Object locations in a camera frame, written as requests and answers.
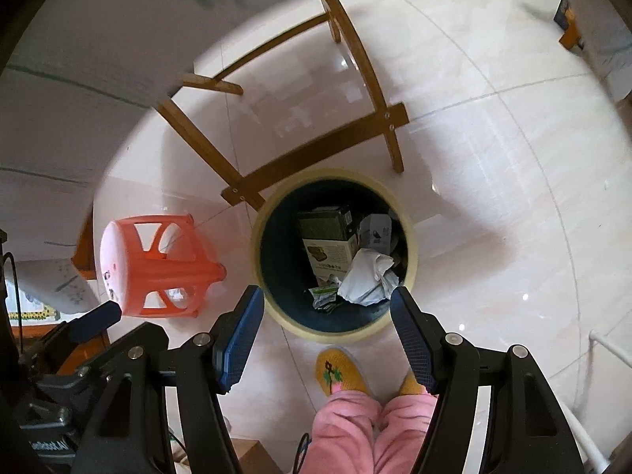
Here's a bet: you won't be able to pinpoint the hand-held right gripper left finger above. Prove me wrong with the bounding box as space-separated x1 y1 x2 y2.
71 285 266 474

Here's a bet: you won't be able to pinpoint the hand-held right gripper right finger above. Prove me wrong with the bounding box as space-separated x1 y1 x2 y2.
390 286 586 474

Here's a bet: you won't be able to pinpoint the person's yellow slipper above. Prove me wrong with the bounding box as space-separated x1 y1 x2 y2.
399 370 430 398
316 347 372 398

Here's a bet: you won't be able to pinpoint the white paper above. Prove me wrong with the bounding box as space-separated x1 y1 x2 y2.
337 248 401 307

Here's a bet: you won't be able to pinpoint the person's yellow right slipper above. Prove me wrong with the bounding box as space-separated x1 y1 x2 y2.
399 370 430 398

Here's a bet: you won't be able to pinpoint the orange plastic stool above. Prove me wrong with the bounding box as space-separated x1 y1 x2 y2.
99 214 227 319

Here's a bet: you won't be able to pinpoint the person's pink pants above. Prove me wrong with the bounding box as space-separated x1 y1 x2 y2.
299 389 440 474

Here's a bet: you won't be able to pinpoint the person's yellow left slipper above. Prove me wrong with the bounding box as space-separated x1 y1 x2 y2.
316 347 372 398

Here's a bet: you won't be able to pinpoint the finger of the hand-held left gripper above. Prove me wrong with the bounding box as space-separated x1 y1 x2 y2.
42 300 122 356

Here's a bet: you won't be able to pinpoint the brown cardboard box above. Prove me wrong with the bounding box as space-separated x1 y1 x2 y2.
229 437 277 474

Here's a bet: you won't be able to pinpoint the white pipe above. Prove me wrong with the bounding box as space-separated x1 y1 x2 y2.
568 328 623 474

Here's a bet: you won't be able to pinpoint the black cable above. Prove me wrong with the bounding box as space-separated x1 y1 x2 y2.
295 432 312 474

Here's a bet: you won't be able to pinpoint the wooden table frame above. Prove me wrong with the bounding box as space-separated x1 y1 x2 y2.
71 0 410 280

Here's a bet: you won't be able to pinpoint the silver cardboard box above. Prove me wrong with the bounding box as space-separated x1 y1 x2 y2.
358 213 396 252

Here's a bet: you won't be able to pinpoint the green and cream cardboard box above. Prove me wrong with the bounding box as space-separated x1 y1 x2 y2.
297 206 363 277

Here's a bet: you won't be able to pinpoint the black bin with yellow rim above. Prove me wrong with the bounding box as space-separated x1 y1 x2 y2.
250 169 420 344

